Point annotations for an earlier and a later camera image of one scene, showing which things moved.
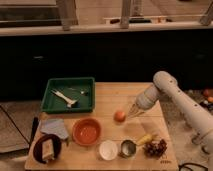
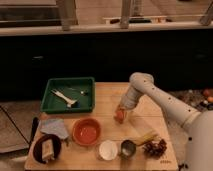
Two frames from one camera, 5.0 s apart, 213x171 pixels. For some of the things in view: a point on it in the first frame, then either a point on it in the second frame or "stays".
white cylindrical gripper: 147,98 -> 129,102
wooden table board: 107,138 stays
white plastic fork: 64,98 stays
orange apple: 119,116 stays
